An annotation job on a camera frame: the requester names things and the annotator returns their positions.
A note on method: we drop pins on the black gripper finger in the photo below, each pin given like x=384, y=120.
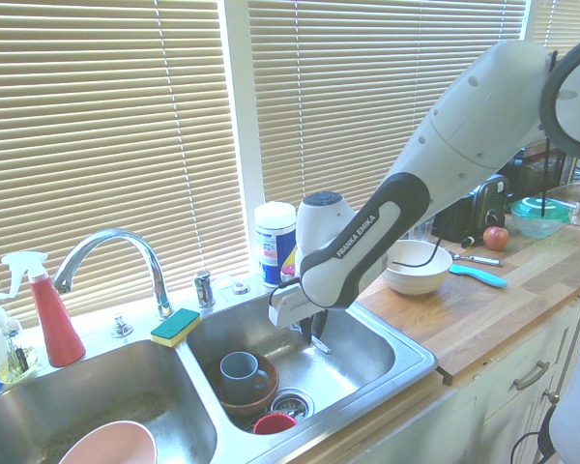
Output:
x=311, y=329
x=323, y=324

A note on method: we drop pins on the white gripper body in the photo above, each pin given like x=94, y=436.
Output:
x=290, y=307

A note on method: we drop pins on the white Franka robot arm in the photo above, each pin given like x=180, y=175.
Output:
x=464, y=135

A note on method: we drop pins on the stainless steel double sink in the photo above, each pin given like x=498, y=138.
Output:
x=357, y=357

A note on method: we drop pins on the white sink hole cover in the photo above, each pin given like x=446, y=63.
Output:
x=240, y=289

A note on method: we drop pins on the metal sink drain strainer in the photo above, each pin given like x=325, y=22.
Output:
x=295, y=398

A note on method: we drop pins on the chrome sink knob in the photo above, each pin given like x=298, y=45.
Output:
x=122, y=327

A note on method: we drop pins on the white wipes canister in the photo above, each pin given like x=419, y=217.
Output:
x=273, y=241

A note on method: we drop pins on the gray ceramic mug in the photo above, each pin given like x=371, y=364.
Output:
x=244, y=379

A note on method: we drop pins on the chrome soap pump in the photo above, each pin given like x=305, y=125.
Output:
x=204, y=290

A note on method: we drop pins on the brown wooden bowl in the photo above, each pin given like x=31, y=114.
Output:
x=251, y=403

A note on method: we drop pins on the white ceramic bowl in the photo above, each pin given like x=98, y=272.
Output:
x=415, y=280

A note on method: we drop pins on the red cup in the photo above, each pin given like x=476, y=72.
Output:
x=273, y=425

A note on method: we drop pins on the yellow green sponge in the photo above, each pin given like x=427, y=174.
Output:
x=174, y=327

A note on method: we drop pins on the clear drinking glass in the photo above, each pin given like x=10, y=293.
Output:
x=423, y=231

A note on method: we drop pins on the chrome faucet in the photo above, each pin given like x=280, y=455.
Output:
x=145, y=246

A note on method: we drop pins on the silver peeler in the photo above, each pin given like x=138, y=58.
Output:
x=483, y=260

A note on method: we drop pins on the white kitchen cabinet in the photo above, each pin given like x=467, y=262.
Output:
x=488, y=411

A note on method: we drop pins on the red apple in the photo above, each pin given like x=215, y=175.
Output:
x=496, y=238

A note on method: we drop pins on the black toaster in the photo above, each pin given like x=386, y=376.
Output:
x=483, y=203

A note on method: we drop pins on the pink bowl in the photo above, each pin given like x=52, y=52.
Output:
x=116, y=444

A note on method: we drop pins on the medium beige window blind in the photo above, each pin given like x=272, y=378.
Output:
x=367, y=96

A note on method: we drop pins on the red spray bottle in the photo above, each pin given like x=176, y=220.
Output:
x=58, y=328

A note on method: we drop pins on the clear container green lid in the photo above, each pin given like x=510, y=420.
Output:
x=536, y=217

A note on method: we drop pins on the black countertop appliance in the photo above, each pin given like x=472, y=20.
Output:
x=531, y=174

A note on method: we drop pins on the wide beige window blind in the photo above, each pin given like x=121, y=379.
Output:
x=101, y=121

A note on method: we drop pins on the clear plastic tray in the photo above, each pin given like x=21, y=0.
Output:
x=577, y=212

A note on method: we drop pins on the clear jar yellow liquid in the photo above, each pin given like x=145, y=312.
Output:
x=17, y=362

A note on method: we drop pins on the narrow beige window blind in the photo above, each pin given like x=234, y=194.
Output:
x=565, y=19

